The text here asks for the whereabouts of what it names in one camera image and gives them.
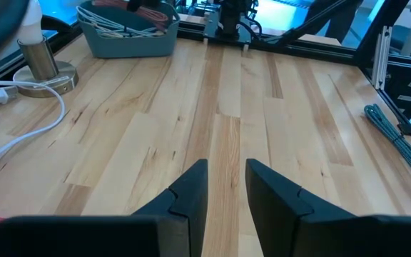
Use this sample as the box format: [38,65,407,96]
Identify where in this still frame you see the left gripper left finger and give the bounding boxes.
[0,158,209,257]

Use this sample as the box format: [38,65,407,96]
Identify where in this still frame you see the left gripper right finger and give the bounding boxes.
[245,158,411,257]

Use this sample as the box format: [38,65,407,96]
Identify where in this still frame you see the brown braided USB cable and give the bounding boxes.
[93,0,170,31]

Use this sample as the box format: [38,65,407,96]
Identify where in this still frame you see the light blue USB cable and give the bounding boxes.
[76,5,156,39]

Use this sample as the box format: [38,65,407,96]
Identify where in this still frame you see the teal plastic basket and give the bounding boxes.
[76,0,181,59]

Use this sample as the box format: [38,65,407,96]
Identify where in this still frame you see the brass lamp base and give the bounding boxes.
[12,37,79,99]

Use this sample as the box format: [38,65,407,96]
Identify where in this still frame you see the white light bulb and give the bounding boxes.
[15,0,44,46]

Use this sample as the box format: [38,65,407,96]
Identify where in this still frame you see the teal braided USB cable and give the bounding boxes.
[364,103,411,181]

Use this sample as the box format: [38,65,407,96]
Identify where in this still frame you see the black arched bracket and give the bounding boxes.
[40,15,74,35]

